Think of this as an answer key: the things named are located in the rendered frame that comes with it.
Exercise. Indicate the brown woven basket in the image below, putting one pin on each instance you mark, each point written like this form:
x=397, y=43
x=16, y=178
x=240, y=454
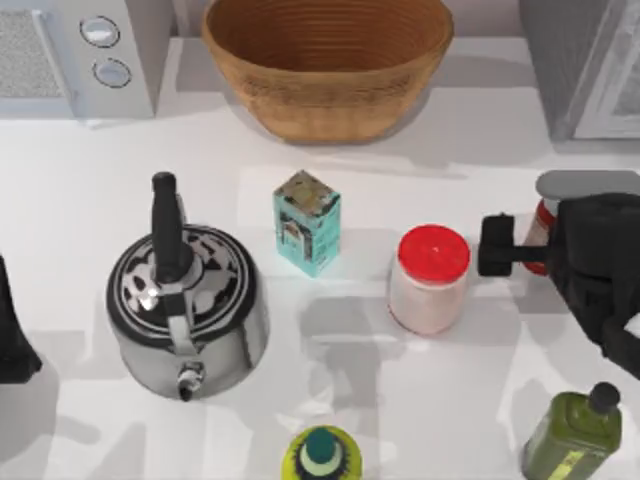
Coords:
x=325, y=100

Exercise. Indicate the pale microwave oven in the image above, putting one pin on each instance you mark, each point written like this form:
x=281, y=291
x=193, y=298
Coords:
x=145, y=60

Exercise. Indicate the dark green bottle, black cap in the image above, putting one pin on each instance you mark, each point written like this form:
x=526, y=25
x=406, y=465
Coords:
x=570, y=435

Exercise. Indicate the pale grey rounded box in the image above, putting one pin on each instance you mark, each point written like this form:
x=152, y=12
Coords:
x=580, y=184

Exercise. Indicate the white jar with red lid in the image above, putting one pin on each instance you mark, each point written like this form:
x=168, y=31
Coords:
x=430, y=290

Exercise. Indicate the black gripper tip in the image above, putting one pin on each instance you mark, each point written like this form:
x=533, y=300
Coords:
x=15, y=340

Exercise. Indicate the red and white can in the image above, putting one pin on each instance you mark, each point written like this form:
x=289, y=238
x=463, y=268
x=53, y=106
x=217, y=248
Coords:
x=542, y=225

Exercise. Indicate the large microwave knob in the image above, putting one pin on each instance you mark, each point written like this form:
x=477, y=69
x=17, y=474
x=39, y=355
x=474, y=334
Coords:
x=100, y=31

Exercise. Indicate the teal carton box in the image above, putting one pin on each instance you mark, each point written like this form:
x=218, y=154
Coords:
x=310, y=235

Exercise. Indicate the yellow-green bottle, teal cap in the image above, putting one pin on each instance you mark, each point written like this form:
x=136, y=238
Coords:
x=322, y=457

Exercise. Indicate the small microwave knob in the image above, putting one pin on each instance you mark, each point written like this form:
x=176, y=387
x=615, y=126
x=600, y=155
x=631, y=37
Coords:
x=112, y=73

